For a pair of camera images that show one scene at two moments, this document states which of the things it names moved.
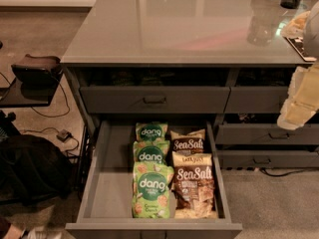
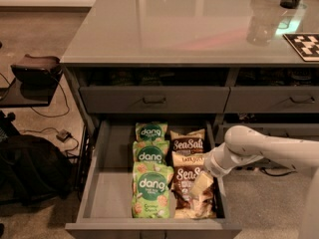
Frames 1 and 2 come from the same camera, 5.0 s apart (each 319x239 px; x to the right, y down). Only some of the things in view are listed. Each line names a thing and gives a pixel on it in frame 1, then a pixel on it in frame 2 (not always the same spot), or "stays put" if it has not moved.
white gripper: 312,34 → 212,166
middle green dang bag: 158,150 stays put
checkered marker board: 298,45 stays put
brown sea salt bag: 194,185 stays put
